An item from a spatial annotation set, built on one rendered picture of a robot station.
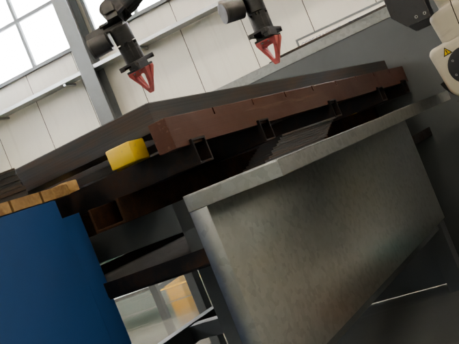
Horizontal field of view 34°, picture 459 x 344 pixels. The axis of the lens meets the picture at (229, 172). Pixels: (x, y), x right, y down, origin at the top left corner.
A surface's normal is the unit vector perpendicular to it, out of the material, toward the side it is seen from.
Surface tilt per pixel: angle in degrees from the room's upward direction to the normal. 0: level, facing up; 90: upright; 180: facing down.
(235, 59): 90
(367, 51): 90
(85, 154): 90
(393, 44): 90
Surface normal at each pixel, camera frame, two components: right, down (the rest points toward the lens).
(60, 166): -0.47, 0.18
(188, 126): 0.80, -0.33
